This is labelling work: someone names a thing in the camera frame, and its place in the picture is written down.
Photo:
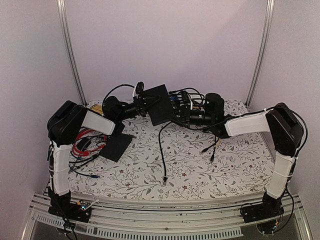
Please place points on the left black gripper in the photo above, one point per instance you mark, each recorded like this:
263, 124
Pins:
141, 110

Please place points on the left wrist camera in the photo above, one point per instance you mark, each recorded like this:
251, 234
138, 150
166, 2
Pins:
138, 89

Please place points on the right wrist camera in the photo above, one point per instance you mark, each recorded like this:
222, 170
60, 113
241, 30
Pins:
186, 99

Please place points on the black TP-Link network switch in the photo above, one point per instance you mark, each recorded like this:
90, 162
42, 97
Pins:
161, 109

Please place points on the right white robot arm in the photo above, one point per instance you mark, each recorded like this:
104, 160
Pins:
285, 131

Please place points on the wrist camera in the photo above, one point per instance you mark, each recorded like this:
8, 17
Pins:
138, 89
186, 99

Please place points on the right aluminium frame post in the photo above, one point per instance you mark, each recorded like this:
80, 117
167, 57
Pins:
266, 30

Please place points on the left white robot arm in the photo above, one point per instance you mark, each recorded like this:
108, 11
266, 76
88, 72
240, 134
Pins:
64, 128

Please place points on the left aluminium frame post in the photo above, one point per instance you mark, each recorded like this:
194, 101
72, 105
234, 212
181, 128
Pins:
62, 13

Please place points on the aluminium frame post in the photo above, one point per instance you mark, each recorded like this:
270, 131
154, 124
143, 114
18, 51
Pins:
266, 30
62, 13

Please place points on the aluminium front rail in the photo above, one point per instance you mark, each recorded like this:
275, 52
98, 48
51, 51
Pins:
128, 219

